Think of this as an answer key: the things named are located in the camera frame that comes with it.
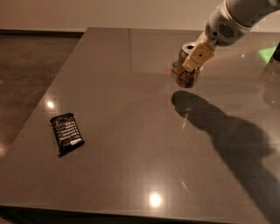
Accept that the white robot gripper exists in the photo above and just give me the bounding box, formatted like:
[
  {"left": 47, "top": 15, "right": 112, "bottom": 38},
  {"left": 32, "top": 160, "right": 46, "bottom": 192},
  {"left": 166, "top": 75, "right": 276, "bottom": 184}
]
[{"left": 183, "top": 3, "right": 250, "bottom": 72}]

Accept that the orange soda can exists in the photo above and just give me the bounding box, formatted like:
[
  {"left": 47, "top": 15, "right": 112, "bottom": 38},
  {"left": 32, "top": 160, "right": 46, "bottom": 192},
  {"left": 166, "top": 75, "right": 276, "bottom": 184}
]
[{"left": 176, "top": 42, "right": 203, "bottom": 88}]

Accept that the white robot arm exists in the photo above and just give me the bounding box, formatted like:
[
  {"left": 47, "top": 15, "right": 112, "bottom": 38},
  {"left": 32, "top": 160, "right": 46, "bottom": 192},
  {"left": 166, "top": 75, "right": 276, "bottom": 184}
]
[{"left": 183, "top": 0, "right": 280, "bottom": 72}]

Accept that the green and yellow sponge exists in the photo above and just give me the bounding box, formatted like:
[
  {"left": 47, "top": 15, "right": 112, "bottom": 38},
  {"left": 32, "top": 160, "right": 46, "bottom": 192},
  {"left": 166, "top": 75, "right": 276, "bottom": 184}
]
[{"left": 171, "top": 60, "right": 179, "bottom": 74}]

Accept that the black snack wrapper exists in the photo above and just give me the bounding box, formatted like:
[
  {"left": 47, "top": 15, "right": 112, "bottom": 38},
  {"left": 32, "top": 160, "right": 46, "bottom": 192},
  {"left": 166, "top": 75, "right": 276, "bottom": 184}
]
[{"left": 50, "top": 113, "right": 85, "bottom": 154}]

